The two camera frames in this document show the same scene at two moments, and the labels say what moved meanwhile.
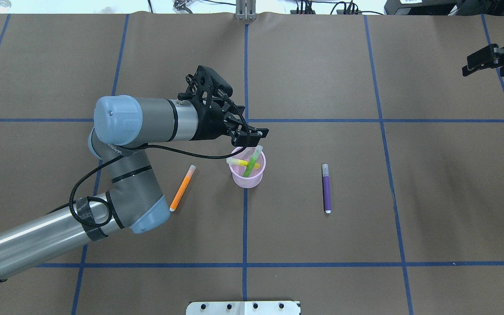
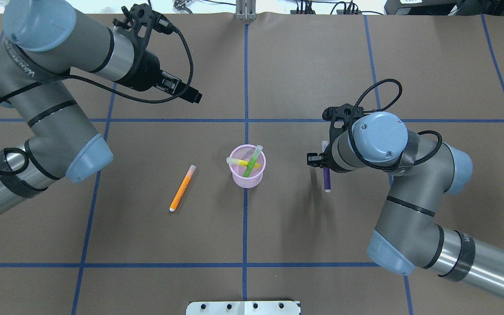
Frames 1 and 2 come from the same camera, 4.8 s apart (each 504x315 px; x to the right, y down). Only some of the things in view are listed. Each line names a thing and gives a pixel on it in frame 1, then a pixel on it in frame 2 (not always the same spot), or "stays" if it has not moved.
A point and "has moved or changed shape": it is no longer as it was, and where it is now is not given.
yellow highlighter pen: [236, 161] stays
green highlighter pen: [252, 160] stays
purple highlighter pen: [326, 188] has moved or changed shape
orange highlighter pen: [173, 206] stays
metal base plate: [243, 308] stays
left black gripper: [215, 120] to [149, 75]
